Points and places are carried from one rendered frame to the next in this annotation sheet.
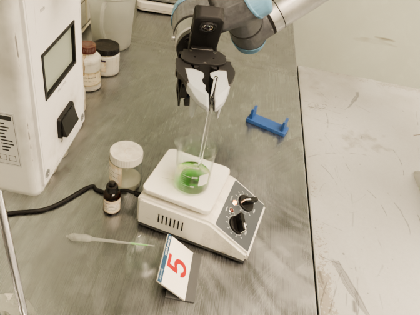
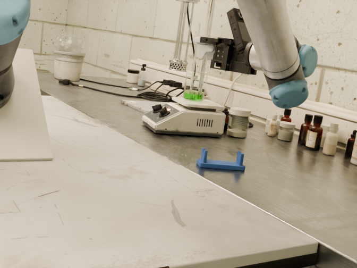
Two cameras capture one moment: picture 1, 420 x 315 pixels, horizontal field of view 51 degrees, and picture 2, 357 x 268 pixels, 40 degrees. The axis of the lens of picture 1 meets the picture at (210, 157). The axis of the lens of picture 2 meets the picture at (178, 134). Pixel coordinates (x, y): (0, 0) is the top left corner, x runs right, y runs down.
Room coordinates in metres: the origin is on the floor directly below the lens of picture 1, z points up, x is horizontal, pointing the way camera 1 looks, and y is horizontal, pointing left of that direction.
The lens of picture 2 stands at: (1.66, -0.75, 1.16)
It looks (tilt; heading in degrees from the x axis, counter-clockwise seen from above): 11 degrees down; 147
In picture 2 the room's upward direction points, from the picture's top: 8 degrees clockwise
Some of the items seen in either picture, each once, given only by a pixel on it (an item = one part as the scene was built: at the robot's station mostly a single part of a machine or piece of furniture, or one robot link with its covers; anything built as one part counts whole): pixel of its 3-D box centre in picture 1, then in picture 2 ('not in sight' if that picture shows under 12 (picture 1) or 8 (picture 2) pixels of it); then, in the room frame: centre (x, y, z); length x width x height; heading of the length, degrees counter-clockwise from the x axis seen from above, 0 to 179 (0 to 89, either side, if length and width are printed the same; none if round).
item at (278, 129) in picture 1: (268, 120); (221, 159); (0.88, -0.12, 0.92); 0.10 x 0.03 x 0.04; 70
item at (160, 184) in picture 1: (188, 179); (197, 102); (0.55, 0.03, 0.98); 0.12 x 0.12 x 0.01; 78
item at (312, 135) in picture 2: not in sight; (315, 132); (0.74, 0.30, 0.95); 0.04 x 0.04 x 0.10
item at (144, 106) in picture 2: not in sight; (169, 107); (0.20, 0.16, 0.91); 0.30 x 0.20 x 0.01; 91
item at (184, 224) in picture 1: (199, 202); (187, 117); (0.54, 0.00, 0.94); 0.22 x 0.13 x 0.08; 78
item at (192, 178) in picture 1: (192, 166); (195, 86); (0.53, 0.02, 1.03); 0.07 x 0.06 x 0.08; 83
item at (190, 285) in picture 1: (180, 267); not in sight; (0.42, 0.01, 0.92); 0.09 x 0.06 x 0.04; 1
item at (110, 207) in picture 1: (112, 195); (224, 118); (0.52, 0.15, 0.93); 0.03 x 0.03 x 0.07
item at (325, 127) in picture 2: not in sight; (326, 136); (0.72, 0.38, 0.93); 0.06 x 0.06 x 0.07
